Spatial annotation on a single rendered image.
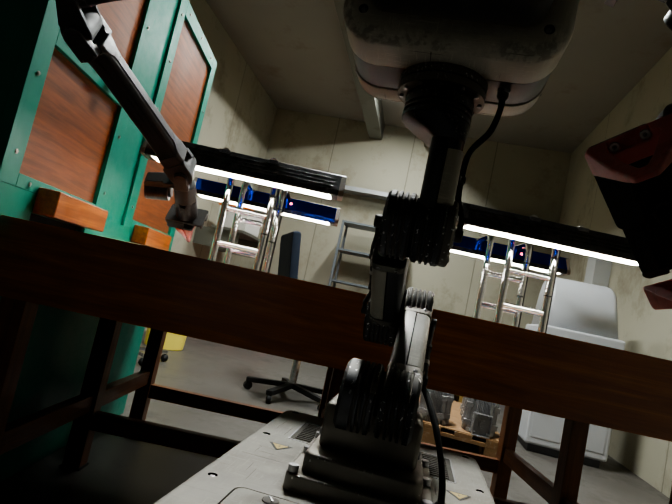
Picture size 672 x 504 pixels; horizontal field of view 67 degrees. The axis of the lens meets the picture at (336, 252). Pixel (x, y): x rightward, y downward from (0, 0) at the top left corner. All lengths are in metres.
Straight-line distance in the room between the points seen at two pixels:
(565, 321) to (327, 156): 4.96
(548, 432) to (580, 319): 0.83
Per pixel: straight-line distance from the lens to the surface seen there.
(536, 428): 4.03
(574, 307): 4.15
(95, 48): 1.19
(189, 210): 1.42
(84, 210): 1.65
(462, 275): 7.58
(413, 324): 0.95
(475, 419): 3.25
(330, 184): 1.55
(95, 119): 1.79
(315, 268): 7.70
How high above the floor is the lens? 0.73
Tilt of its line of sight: 5 degrees up
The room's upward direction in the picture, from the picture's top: 12 degrees clockwise
